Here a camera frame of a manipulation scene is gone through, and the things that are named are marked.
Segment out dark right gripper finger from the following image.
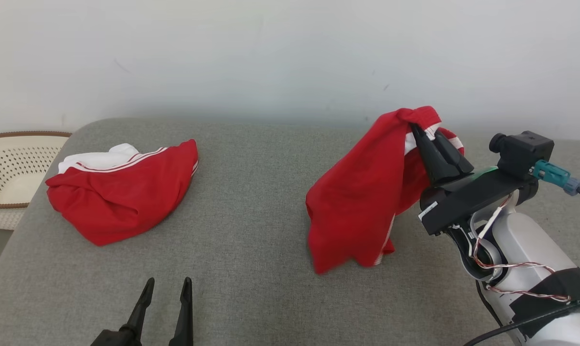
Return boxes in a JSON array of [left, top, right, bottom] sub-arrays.
[[434, 131, 474, 176], [410, 124, 456, 185]]

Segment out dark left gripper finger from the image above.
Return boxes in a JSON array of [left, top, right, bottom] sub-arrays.
[[170, 277, 193, 346], [119, 277, 155, 346]]

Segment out red shorts with white stripe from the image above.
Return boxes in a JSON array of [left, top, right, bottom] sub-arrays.
[[305, 106, 465, 275]]

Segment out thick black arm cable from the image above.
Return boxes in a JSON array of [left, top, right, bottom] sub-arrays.
[[463, 297, 580, 346]]

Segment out red shirt with white sleeves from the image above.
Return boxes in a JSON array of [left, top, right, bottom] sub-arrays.
[[45, 139, 199, 247]]

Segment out red and white twisted wires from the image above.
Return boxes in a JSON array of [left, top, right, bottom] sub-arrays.
[[472, 192, 572, 303]]

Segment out cream perforated laundry basket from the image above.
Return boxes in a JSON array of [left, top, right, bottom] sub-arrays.
[[0, 131, 73, 230]]

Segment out black cable with teal connector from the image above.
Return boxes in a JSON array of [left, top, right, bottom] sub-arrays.
[[530, 160, 580, 217]]

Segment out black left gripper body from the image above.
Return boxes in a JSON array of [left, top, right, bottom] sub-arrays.
[[90, 329, 125, 346]]

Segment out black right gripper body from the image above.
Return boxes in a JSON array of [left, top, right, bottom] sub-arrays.
[[418, 167, 539, 236]]

